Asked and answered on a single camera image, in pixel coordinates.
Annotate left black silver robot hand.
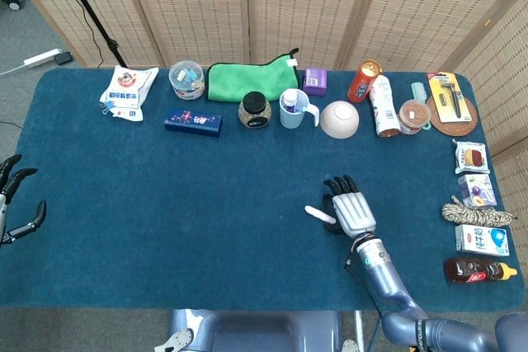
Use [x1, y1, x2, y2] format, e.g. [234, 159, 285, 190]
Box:
[0, 153, 47, 246]

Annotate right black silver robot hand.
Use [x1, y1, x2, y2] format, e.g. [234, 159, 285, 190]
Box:
[321, 174, 378, 237]

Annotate white plastic cylinder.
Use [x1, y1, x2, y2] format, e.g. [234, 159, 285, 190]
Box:
[304, 204, 336, 224]

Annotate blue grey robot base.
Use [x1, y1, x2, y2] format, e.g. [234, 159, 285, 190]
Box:
[154, 308, 360, 352]

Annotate beige upturned bowl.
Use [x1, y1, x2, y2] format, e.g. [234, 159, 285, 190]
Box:
[319, 100, 361, 139]

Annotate white plastic drink bottle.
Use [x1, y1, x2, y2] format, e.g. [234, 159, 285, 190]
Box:
[368, 74, 402, 138]

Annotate clear lidded cup brown contents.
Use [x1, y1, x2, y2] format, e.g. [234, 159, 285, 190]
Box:
[397, 99, 432, 135]

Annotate white metal table leg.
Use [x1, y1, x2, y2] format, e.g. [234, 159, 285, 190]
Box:
[353, 310, 366, 352]

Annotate small purple white carton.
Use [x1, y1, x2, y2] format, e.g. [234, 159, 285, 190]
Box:
[457, 173, 498, 209]

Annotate white bottle purple label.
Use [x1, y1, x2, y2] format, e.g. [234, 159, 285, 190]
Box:
[282, 88, 299, 114]

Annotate white cake snack packet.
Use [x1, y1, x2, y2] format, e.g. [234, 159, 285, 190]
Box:
[453, 139, 492, 176]

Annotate orange drink can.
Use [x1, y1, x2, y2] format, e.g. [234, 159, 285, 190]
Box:
[347, 59, 384, 104]

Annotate white blue milk carton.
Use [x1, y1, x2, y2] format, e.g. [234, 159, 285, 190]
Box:
[455, 223, 511, 257]

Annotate brown syrup bottle yellow cap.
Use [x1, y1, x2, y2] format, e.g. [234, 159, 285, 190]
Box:
[443, 256, 518, 285]

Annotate mint green comb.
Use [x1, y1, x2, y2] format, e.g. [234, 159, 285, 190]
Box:
[410, 82, 432, 129]

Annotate purple box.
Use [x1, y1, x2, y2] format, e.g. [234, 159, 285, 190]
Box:
[302, 67, 328, 97]

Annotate glass jar black lid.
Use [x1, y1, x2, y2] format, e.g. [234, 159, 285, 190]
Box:
[238, 91, 273, 129]

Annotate razor on yellow card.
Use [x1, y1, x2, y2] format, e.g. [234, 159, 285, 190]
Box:
[427, 72, 474, 124]

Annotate round brown woven coaster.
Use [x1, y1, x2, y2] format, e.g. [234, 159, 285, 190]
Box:
[425, 94, 479, 138]

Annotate white power strip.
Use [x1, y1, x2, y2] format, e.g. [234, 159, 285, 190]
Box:
[23, 48, 63, 68]

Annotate green microfibre towel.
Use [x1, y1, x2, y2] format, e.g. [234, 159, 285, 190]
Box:
[205, 48, 301, 103]

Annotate blue table mat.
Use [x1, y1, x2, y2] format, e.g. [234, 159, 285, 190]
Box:
[0, 67, 526, 314]

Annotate white snack bag blue print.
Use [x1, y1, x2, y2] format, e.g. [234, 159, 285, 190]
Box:
[98, 65, 160, 123]

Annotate dark blue rectangular box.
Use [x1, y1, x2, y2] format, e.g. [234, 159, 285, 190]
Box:
[163, 107, 224, 139]

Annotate bamboo folding screen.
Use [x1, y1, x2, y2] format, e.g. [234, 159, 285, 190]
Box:
[0, 0, 528, 229]

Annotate clear plastic tub of clips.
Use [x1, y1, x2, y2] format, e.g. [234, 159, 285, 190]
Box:
[167, 59, 206, 101]

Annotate black tripod stand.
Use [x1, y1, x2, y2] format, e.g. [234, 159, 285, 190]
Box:
[52, 0, 128, 68]

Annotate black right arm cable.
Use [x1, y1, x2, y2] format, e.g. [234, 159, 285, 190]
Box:
[344, 258, 384, 319]

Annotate light blue handled cup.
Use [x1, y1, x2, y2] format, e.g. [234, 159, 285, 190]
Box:
[279, 88, 321, 130]

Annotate beige black rope bundle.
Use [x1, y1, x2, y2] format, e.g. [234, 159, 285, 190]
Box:
[441, 195, 519, 225]

